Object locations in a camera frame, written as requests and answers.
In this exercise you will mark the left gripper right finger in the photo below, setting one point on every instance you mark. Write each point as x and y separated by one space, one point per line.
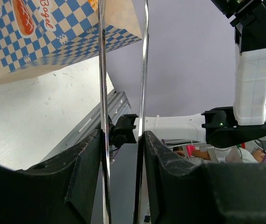
212 193

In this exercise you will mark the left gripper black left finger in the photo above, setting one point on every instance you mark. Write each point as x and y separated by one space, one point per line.
59 190

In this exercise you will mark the metal tongs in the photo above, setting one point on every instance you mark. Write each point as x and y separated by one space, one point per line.
137 217

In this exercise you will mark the blue checkered paper bag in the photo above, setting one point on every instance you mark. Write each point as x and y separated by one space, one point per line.
41 36

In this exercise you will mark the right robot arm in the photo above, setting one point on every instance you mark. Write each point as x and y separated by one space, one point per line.
222 126

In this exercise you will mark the person in background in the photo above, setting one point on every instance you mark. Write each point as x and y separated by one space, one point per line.
223 155

